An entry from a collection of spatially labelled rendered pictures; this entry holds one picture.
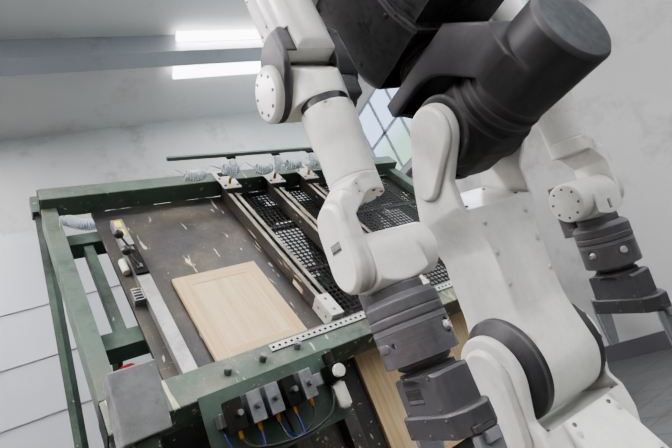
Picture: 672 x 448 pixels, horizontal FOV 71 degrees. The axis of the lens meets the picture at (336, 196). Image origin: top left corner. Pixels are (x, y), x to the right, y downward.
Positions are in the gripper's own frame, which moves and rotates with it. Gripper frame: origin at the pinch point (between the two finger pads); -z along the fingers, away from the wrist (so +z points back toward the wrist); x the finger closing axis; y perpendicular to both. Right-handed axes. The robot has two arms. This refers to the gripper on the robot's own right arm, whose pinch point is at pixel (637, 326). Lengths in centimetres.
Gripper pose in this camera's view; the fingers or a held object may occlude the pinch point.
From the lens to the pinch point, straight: 95.6
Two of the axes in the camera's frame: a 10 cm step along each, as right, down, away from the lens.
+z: -2.9, -9.5, 1.2
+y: -8.6, 2.1, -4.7
